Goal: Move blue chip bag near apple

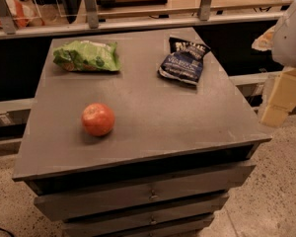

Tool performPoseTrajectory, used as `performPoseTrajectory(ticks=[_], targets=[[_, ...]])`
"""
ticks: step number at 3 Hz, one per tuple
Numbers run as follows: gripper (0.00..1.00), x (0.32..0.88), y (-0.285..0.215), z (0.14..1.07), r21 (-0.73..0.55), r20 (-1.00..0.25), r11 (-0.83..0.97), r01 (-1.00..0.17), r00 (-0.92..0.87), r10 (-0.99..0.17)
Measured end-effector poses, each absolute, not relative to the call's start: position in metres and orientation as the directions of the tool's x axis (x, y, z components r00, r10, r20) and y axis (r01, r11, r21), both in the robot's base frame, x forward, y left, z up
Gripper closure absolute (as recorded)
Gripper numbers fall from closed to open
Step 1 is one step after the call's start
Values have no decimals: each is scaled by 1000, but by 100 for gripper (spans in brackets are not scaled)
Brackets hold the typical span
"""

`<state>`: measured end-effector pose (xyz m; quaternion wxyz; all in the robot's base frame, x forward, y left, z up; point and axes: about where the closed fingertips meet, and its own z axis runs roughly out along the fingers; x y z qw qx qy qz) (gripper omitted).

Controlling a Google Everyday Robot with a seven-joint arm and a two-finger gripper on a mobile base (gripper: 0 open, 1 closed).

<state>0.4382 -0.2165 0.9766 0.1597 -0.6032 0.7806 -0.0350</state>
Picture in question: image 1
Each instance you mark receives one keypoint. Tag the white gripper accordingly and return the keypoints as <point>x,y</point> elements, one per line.
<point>291,41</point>

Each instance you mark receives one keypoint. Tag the blue chip bag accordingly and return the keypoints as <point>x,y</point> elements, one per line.
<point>185,61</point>

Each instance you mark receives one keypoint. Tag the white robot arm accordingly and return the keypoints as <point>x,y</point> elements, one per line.
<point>279,95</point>

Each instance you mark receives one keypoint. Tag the red apple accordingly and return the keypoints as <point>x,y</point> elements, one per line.
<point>98,119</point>

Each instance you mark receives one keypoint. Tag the green chip bag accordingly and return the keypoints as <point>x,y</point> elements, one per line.
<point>86,56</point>

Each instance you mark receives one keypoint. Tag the orange white bag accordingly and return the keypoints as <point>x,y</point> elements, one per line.
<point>23,15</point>

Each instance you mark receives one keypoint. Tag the top drawer knob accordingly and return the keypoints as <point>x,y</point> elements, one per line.
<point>153,195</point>

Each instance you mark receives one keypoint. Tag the metal railing frame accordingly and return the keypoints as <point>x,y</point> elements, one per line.
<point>51,20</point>

